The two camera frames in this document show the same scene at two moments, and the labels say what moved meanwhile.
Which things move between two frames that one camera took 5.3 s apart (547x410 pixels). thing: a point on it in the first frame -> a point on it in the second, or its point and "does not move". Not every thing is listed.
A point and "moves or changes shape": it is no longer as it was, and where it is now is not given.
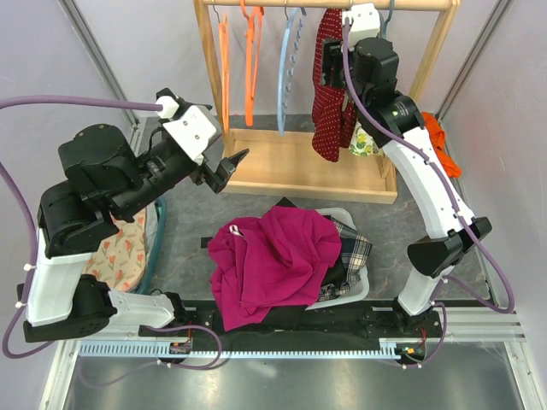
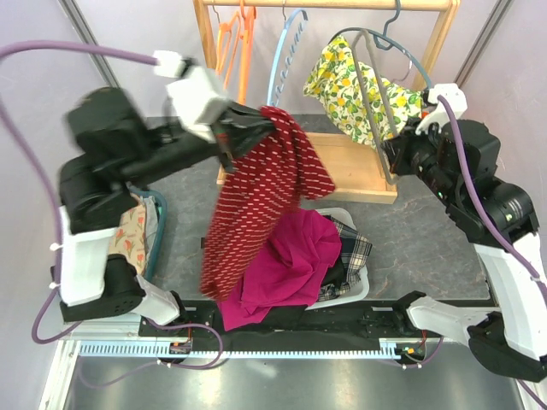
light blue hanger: [292, 36] -> [277, 54]
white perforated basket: [359, 290] does not move
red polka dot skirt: [332, 112] -> [268, 182]
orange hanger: [253, 32] moves or changes shape
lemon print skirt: [362, 143] moves or changes shape
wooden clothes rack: [338, 162] does not move
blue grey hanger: [384, 23] -> [385, 43]
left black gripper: [220, 179] -> [240, 131]
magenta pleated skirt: [274, 261] does not move
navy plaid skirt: [355, 248] does not move
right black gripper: [332, 54] -> [397, 148]
